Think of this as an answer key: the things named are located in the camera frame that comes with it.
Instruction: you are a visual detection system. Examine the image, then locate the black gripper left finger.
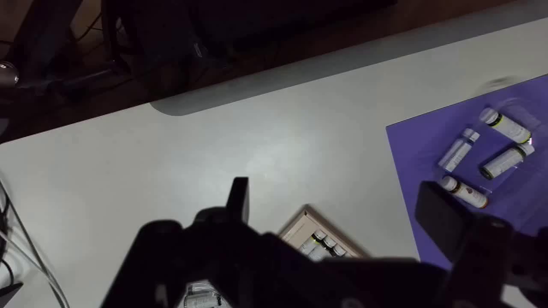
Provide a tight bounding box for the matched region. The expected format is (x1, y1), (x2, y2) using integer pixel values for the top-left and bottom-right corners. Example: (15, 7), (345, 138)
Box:
(225, 177), (253, 225)

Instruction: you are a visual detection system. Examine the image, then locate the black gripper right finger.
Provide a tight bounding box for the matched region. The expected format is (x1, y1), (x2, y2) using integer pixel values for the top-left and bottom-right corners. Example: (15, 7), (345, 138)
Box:
(415, 180), (484, 266)

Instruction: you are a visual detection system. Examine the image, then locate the small white bottle orange mark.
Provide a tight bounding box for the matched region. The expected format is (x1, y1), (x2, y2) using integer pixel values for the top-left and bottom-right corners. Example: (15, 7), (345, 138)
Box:
(439, 175), (492, 211)

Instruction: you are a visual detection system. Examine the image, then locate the translucent white slim bottle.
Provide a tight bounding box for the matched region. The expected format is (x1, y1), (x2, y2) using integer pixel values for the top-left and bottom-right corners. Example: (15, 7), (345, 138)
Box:
(439, 127), (482, 175)

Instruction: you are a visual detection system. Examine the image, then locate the white bottle with dark band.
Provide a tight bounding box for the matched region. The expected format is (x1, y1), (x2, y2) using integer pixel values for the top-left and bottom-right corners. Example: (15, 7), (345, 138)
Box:
(479, 143), (539, 182)

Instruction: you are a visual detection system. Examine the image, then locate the clear plastic container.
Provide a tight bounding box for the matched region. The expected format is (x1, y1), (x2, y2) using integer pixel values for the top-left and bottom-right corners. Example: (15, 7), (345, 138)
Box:
(434, 98), (548, 220)

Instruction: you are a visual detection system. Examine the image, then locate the white bottle with yellow band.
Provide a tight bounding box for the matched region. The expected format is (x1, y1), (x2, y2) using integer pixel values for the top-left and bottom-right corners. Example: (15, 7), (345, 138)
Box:
(479, 107), (537, 146)

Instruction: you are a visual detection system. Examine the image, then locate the purple mat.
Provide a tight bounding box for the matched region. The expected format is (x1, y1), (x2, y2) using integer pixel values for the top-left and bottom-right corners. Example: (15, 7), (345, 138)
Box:
(386, 74), (548, 273)

